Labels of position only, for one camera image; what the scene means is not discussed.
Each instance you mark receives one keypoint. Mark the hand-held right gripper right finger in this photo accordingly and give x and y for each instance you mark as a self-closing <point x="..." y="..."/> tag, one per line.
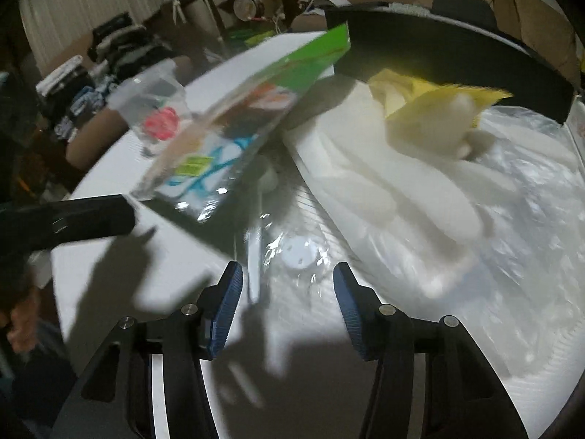
<point x="352" y="315"/>

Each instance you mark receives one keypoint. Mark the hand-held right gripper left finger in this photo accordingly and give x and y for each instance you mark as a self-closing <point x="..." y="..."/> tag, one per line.
<point x="226" y="315"/>

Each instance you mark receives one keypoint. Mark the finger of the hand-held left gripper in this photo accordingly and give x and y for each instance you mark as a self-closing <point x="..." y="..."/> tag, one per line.
<point x="100" y="217"/>

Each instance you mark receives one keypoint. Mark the clear packet with white disc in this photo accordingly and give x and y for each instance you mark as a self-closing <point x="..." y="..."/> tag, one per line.
<point x="299" y="249"/>

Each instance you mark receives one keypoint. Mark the green printed packet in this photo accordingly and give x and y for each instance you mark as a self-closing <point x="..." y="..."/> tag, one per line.
<point x="256" y="100"/>

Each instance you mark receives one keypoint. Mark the person's left hand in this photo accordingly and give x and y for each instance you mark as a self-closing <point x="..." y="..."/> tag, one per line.
<point x="23" y="324"/>

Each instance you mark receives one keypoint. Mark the brown upholstered chair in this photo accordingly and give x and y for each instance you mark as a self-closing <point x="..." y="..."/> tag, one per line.
<point x="96" y="139"/>

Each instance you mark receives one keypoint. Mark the clear bag with red flower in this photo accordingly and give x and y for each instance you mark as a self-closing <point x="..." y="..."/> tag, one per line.
<point x="155" y="114"/>

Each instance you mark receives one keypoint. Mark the pile of folded clothes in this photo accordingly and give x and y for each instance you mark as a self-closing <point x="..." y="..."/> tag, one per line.
<point x="105" y="64"/>

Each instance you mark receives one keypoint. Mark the clear plastic bag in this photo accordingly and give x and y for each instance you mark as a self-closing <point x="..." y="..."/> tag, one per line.
<point x="525" y="219"/>

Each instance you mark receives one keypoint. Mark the white rubber glove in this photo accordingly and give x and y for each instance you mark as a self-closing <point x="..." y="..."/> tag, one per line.
<point x="452" y="137"/>

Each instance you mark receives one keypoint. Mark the yellow plastic packet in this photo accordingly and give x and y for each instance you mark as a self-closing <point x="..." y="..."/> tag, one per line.
<point x="411" y="100"/>

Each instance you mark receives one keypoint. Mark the round metal can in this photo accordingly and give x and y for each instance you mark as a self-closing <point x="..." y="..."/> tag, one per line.
<point x="249" y="8"/>

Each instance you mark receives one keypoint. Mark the black box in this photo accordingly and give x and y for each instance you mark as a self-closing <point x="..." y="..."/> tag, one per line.
<point x="434" y="50"/>

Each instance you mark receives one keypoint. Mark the black chair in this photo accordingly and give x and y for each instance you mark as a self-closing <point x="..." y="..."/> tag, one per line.
<point x="464" y="9"/>

